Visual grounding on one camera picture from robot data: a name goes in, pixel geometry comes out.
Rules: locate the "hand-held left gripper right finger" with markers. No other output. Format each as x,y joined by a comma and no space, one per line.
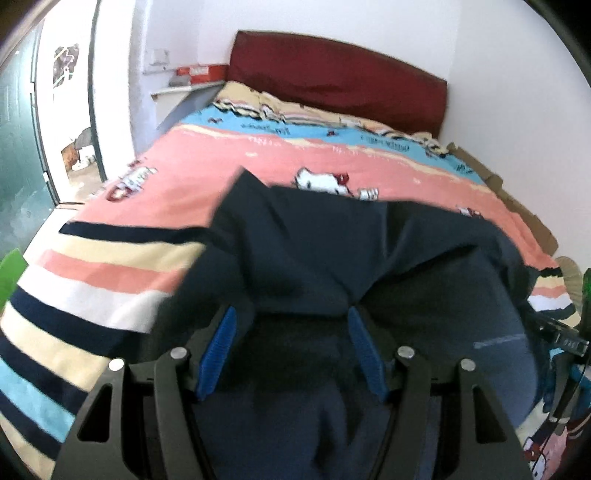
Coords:
367,355

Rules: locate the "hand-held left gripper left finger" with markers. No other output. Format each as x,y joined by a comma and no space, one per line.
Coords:
217,355

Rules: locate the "dark hooded puffer jacket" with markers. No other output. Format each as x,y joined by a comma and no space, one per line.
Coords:
346,258

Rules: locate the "person's right forearm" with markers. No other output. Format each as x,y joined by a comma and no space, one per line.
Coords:
563,434

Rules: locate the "pink cartoon printed blanket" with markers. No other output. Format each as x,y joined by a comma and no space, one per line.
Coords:
115,258

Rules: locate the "brown cardboard sheet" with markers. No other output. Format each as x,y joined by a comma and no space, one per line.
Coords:
508,198

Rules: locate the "green plastic item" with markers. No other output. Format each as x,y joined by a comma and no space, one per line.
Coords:
11,279

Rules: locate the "grey cloth bundle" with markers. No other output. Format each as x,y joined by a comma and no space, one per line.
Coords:
84,138

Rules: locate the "grey item on shelf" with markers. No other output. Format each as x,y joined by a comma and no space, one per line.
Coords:
176,81

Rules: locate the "dark red headboard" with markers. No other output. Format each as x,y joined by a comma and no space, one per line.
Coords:
341,78

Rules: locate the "red flat box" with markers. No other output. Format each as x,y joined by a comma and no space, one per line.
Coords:
201,70

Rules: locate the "green metal door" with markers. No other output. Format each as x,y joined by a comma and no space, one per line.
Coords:
18,147

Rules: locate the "white wall shelf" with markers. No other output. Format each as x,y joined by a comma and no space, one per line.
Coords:
184,90

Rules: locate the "white wall switch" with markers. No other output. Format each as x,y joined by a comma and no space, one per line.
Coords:
157,57

